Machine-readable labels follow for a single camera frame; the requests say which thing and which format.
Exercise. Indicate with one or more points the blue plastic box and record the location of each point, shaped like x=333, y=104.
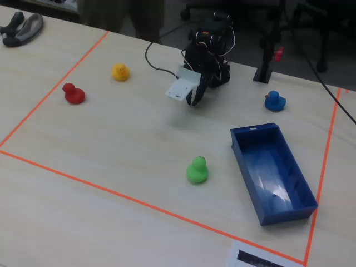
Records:
x=274, y=178

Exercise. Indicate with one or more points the black camera stand pole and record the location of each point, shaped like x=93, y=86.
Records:
x=267, y=50

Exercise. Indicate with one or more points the red clamp knob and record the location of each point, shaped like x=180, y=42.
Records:
x=279, y=53

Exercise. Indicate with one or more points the yellow rubber duck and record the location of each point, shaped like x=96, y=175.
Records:
x=120, y=72

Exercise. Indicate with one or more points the red rubber duck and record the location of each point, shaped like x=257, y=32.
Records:
x=73, y=94

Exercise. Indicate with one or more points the orange tape line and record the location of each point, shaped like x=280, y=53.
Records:
x=322, y=172
x=139, y=202
x=55, y=86

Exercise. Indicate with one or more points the black chair wheel base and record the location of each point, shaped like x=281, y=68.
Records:
x=187, y=11

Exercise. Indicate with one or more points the white printed paper sheet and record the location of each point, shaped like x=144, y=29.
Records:
x=250, y=257

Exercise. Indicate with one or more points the blue rubber duck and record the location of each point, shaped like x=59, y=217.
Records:
x=274, y=101

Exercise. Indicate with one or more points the gray and black hand tool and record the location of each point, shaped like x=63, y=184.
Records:
x=22, y=30

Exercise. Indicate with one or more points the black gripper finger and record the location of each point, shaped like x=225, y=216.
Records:
x=201, y=93
x=190, y=97

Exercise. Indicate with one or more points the black office chair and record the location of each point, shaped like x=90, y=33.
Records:
x=322, y=33

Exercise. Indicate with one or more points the green rubber duck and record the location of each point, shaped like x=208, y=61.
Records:
x=197, y=171

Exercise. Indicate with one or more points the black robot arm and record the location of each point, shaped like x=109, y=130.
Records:
x=214, y=33

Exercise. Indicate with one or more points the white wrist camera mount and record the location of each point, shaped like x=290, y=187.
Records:
x=182, y=86

